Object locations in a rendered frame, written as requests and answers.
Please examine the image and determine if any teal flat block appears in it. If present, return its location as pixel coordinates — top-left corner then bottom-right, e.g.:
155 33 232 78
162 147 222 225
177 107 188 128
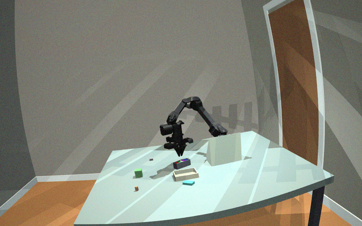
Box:
183 180 195 186

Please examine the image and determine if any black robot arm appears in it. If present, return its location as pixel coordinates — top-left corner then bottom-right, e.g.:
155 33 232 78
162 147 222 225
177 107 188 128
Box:
160 96 228 137

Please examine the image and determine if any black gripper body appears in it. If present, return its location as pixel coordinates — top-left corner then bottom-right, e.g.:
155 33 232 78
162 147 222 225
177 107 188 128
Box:
164 132 193 149

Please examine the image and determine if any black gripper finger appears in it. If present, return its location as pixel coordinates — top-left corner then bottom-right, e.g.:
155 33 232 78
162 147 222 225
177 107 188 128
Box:
174 147 180 157
178 145 187 156

